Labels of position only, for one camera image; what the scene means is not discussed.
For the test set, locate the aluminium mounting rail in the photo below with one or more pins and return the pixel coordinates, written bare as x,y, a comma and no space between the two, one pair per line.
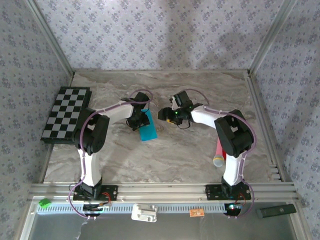
162,191

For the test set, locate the orange label tag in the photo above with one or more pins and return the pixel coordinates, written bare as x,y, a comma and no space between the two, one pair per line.
196,213

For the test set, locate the pink toy microphone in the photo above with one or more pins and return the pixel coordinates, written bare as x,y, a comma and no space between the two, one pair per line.
218,161

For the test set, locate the green plastic block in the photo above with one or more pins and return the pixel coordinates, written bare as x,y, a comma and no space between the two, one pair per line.
45,203

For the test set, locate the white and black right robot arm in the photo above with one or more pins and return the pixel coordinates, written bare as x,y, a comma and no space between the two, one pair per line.
232,170

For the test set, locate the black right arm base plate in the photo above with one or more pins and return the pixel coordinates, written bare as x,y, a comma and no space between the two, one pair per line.
212,192

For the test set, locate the aluminium frame post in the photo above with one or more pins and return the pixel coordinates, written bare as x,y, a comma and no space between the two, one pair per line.
271,37
51,37

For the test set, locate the white plastic holder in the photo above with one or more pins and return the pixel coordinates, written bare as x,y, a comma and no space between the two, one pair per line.
143,213

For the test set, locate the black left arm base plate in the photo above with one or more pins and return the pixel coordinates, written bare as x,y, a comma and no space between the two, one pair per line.
111,192

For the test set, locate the black rectangular bar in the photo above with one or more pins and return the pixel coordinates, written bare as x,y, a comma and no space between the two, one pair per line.
276,211

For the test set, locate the red block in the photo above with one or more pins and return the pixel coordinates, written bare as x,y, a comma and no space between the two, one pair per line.
224,157

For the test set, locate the grey metal tray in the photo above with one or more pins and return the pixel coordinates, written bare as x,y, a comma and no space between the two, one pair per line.
175,230

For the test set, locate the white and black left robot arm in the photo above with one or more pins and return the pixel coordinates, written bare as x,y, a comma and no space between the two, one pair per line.
90,165

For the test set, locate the black and grey checkerboard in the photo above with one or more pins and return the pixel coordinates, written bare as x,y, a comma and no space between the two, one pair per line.
62,110

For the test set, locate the blue paper sheet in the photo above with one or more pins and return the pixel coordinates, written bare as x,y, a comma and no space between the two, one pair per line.
150,132

